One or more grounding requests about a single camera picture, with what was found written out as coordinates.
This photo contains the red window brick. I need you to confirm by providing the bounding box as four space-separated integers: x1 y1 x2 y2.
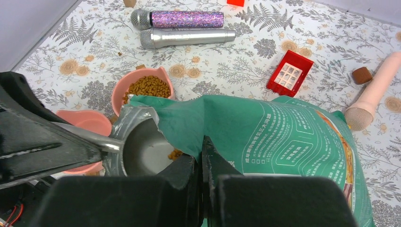
266 50 314 97

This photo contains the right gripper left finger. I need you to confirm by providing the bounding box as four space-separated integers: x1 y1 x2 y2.
31 154 200 227

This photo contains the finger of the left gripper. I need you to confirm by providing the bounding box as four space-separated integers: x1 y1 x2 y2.
0 71 102 189

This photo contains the silver toy microphone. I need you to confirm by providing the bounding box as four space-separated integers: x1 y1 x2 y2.
140 28 236 50

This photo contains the brown kibble in scoop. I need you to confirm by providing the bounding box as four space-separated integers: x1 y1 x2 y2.
168 149 183 161

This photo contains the metal food scoop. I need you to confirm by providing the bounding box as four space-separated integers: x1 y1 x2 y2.
57 118 174 176

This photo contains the brown kibble in far bowl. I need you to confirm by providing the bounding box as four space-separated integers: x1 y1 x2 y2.
122 76 171 104

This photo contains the near pink pet bowl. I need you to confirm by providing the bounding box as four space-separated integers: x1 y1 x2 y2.
56 110 112 175

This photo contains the purple glitter toy microphone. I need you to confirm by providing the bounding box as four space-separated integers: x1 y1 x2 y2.
131 9 224 30

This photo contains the brown cube block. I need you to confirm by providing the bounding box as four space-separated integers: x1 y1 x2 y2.
351 67 373 85

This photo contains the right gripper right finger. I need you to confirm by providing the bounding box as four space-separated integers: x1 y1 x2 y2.
202 136 357 227

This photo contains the tan wooden cube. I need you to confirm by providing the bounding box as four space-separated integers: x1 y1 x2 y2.
123 0 137 8

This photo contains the far pink pet bowl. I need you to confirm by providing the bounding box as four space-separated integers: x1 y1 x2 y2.
112 67 175 116

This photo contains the pink pet bowl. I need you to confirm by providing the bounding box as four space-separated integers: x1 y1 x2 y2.
112 67 175 116
56 110 112 175

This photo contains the red toy block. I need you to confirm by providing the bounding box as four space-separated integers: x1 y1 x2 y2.
227 0 245 7

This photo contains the green pet food bag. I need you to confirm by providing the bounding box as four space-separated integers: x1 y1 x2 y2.
111 95 374 227

